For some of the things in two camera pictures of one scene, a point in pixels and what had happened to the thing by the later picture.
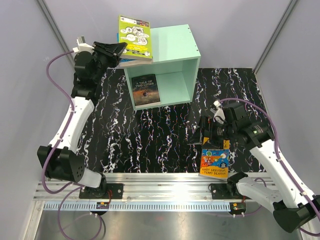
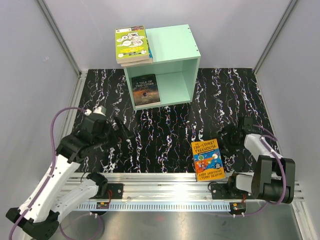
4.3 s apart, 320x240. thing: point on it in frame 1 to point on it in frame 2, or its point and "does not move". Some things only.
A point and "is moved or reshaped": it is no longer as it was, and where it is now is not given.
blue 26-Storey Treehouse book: [126, 62] to [150, 60]
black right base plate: [225, 191] does not move
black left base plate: [116, 192] does not move
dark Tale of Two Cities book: [145, 89] does not move
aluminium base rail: [156, 192] does not move
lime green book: [137, 35] is moved or reshaped
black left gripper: [112, 51] to [123, 131]
